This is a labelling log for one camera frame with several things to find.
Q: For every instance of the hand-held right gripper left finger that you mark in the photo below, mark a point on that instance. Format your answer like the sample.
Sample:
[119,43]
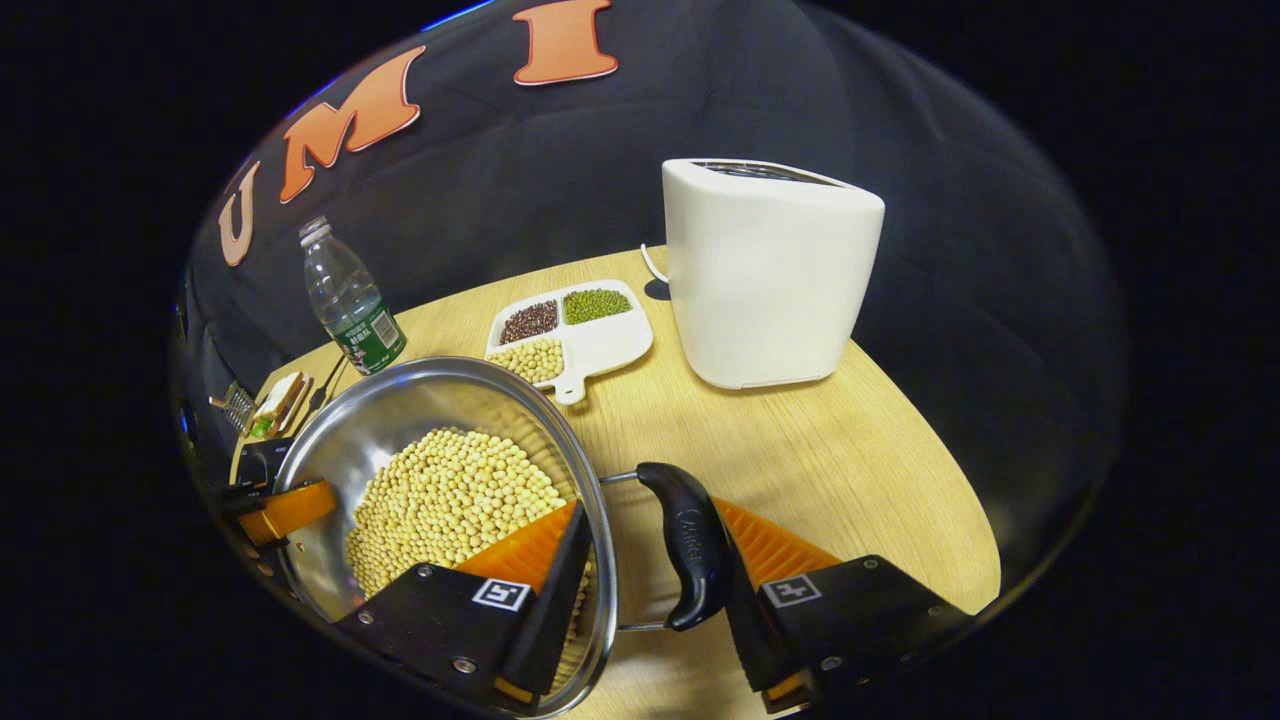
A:
[555,610]

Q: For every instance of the sandwich with lettuce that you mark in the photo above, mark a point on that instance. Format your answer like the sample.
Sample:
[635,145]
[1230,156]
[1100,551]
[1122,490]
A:
[280,402]

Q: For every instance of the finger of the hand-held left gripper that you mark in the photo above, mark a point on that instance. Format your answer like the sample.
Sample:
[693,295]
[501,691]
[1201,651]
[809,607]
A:
[295,508]

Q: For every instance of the black backdrop cloth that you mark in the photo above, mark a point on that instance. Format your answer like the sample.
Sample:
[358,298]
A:
[600,150]

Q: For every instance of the pile of soybeans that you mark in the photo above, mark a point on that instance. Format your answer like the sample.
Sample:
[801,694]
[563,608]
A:
[440,500]

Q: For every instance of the small clear glass holder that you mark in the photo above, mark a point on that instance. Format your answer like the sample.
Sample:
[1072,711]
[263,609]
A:
[235,405]

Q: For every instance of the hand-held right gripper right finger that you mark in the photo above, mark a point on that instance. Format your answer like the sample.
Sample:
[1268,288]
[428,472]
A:
[850,610]

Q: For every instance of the white divided tray of beans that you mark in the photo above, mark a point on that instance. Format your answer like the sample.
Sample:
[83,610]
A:
[610,345]

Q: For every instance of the black induction cooktop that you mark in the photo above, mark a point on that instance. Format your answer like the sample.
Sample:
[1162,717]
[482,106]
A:
[262,462]

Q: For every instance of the clear plastic water bottle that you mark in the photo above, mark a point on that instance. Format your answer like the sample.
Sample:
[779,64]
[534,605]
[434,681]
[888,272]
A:
[350,300]

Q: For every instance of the white toaster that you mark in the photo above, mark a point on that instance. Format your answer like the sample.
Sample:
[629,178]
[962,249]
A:
[770,280]

